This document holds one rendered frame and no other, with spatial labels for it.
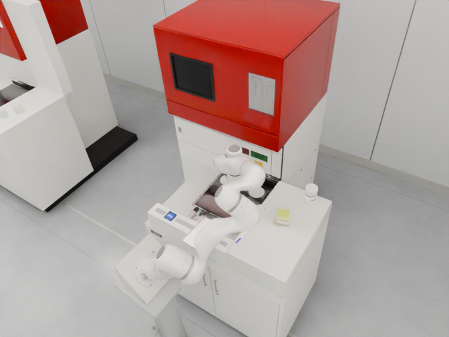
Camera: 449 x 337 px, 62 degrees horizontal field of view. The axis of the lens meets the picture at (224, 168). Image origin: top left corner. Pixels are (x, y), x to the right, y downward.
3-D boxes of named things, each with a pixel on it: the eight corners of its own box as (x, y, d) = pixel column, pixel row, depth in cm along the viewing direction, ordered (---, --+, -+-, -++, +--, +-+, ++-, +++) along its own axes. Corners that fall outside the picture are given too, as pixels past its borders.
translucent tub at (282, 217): (277, 214, 215) (277, 206, 210) (290, 216, 213) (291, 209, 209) (274, 225, 210) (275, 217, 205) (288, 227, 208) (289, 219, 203)
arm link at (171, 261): (170, 284, 183) (192, 283, 164) (138, 265, 177) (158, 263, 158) (180, 261, 189) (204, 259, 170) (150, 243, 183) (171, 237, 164)
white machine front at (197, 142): (182, 153, 281) (174, 108, 254) (280, 193, 246) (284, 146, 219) (180, 156, 279) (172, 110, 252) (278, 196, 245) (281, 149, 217)
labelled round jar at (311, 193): (307, 192, 226) (308, 181, 220) (318, 196, 223) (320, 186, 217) (302, 200, 222) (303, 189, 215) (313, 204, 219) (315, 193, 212)
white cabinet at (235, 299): (210, 233, 327) (202, 164, 272) (315, 286, 286) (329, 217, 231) (163, 291, 289) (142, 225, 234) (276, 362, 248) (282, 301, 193)
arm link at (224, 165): (227, 185, 173) (214, 170, 202) (260, 176, 176) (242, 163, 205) (224, 166, 171) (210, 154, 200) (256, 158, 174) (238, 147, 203)
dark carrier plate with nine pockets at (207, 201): (224, 171, 254) (224, 170, 253) (270, 189, 239) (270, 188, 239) (194, 204, 233) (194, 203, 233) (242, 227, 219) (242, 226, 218)
